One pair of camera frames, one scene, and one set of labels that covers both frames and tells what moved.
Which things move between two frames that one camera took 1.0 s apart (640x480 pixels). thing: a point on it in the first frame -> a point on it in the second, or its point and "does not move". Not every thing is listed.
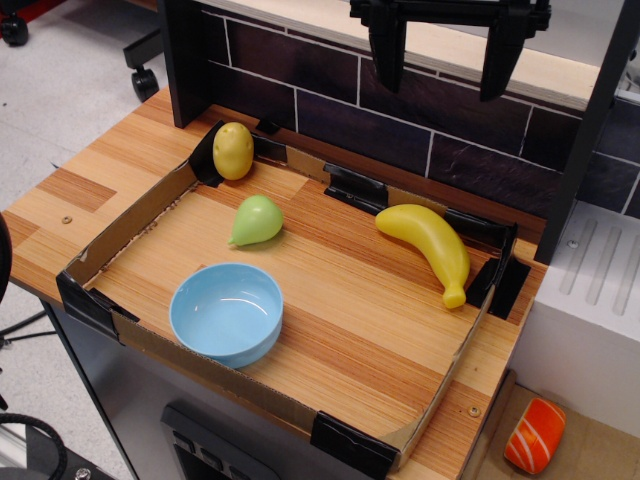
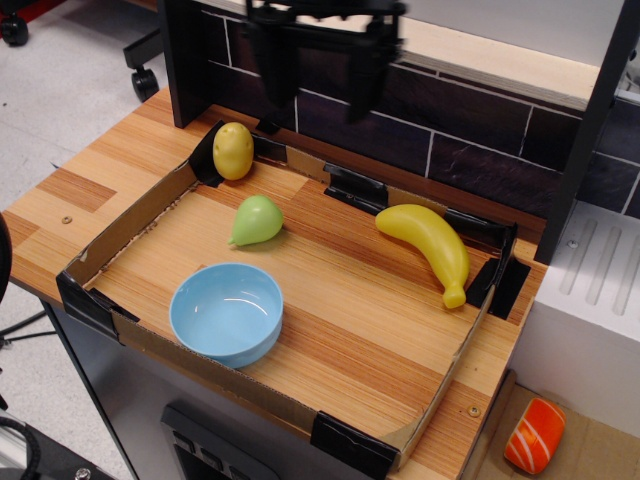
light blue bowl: [231, 312] does not move
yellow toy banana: [442, 241] does not move
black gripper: [504, 42] -> [277, 50]
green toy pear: [258, 219] does not move
